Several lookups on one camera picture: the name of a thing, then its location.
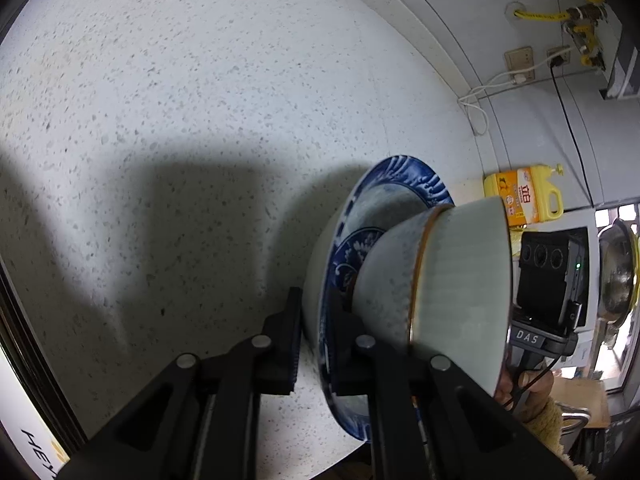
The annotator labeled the yellow gas hose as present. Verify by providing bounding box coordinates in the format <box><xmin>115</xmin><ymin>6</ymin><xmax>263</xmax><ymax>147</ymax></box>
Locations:
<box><xmin>515</xmin><ymin>7</ymin><xmax>571</xmax><ymax>23</ymax></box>

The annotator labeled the black power cable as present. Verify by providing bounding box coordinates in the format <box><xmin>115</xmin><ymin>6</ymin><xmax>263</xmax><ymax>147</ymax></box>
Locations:
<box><xmin>550</xmin><ymin>62</ymin><xmax>596</xmax><ymax>209</ymax></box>

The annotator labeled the white power cable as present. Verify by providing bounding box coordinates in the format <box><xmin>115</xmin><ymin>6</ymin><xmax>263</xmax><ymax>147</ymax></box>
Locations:
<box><xmin>457</xmin><ymin>71</ymin><xmax>526</xmax><ymax>136</ymax></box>

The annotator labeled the metal pipe valve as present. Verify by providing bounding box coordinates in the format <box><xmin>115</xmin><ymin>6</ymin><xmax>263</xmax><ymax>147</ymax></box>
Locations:
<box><xmin>570</xmin><ymin>22</ymin><xmax>601</xmax><ymax>68</ymax></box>

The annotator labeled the pale green bowl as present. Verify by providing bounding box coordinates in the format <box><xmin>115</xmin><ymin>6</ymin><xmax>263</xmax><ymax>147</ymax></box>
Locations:
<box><xmin>350</xmin><ymin>196</ymin><xmax>513</xmax><ymax>401</ymax></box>

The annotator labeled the yellow detergent bottle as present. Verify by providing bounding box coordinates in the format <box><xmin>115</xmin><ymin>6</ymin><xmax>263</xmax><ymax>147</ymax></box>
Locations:
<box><xmin>483</xmin><ymin>163</ymin><xmax>566</xmax><ymax>228</ymax></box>

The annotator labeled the blue floral bowl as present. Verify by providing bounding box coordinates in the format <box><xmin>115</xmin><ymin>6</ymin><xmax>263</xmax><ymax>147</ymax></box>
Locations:
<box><xmin>304</xmin><ymin>155</ymin><xmax>457</xmax><ymax>443</ymax></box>

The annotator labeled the person's right hand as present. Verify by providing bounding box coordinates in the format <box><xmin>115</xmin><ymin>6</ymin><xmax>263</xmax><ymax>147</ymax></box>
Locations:
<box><xmin>492</xmin><ymin>360</ymin><xmax>556</xmax><ymax>413</ymax></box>

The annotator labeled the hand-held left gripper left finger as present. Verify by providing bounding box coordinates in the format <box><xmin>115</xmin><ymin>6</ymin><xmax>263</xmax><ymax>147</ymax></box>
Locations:
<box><xmin>57</xmin><ymin>286</ymin><xmax>303</xmax><ymax>480</ymax></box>

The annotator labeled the white water heater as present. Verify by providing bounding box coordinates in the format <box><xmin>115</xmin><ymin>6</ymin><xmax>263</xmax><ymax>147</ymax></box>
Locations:
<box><xmin>597</xmin><ymin>0</ymin><xmax>640</xmax><ymax>103</ymax></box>

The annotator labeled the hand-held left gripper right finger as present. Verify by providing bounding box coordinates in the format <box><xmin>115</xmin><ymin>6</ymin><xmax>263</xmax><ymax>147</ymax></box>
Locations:
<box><xmin>327</xmin><ymin>305</ymin><xmax>576</xmax><ymax>480</ymax></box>

